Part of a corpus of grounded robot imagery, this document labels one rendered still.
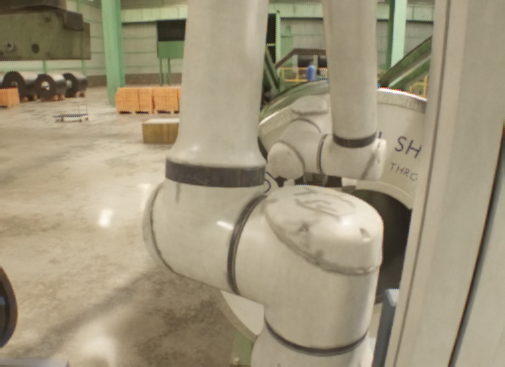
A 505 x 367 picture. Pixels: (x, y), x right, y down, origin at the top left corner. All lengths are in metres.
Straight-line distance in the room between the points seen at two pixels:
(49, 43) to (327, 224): 0.85
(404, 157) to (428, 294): 0.99
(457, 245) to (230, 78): 0.34
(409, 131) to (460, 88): 1.00
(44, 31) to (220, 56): 0.66
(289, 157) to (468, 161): 0.50
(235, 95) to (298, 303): 0.28
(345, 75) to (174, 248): 0.39
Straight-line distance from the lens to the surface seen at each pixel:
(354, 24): 0.61
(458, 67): 0.28
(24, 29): 1.10
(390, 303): 0.41
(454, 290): 0.33
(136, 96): 12.72
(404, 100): 1.25
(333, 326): 0.46
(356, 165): 0.72
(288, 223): 0.41
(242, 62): 0.50
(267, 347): 0.54
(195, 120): 0.49
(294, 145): 0.75
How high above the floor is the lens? 1.42
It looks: 17 degrees down
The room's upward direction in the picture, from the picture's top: straight up
